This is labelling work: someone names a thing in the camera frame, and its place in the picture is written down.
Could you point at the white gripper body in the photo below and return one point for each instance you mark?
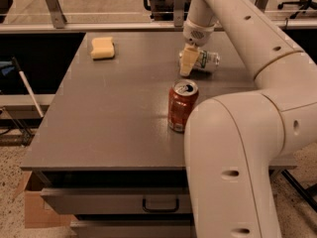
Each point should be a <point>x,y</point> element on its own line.
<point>199,34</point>

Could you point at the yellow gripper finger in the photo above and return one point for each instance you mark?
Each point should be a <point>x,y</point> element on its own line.
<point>189,57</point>

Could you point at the white green 7up can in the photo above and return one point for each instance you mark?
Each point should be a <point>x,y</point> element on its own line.
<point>206,61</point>

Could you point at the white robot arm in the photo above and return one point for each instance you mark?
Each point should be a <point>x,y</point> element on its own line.
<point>231,139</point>

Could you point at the orange soda can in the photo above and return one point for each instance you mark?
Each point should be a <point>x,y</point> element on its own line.
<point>181,100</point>

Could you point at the yellow sponge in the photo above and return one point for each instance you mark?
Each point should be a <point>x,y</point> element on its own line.
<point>102,48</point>

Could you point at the black rolling chair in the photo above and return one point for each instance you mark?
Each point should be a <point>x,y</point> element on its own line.
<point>304,5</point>

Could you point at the grey drawer cabinet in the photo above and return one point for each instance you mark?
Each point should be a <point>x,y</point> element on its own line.
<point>107,125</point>

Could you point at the metal railing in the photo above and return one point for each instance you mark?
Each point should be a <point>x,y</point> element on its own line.
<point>124,15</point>

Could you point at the grey top drawer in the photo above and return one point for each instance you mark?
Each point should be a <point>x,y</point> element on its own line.
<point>127,200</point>

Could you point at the grey drawer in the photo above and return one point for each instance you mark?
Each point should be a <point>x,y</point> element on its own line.
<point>127,200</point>
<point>133,229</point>

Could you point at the grey lower drawer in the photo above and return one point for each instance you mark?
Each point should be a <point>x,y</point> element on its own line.
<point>133,229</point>

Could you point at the brown cardboard box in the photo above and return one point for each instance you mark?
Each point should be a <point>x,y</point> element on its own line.
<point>38,214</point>

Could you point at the black drawer handle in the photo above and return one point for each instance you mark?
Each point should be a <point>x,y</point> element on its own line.
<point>160,206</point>

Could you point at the white stick black handle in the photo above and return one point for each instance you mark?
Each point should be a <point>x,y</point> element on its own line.
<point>28,86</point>

